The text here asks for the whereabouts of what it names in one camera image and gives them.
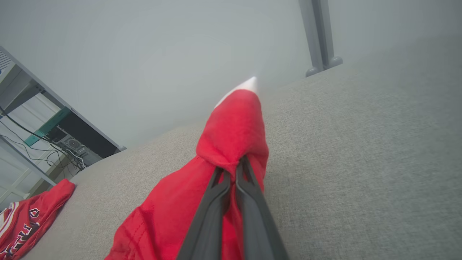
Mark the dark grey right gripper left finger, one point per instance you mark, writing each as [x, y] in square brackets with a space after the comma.
[207, 234]

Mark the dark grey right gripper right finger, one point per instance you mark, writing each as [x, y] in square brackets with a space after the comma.
[260, 231]

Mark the red shorts with white stripes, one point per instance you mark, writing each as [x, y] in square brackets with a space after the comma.
[234, 130]

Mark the red jersey with white trim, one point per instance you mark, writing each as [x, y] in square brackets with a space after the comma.
[47, 202]

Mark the black computer tower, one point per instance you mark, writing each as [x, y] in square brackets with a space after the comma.
[90, 137]

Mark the grey shelf with computer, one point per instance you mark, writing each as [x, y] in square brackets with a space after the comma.
[90, 124]

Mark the teal bar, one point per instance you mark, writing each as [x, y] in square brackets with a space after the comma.
[50, 124]

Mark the grey metal stand legs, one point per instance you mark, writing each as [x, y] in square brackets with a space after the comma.
[326, 36]

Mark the white shelving unit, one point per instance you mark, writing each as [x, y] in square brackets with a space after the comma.
[32, 108]

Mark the grey partition post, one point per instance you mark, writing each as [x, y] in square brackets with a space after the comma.
[310, 36]

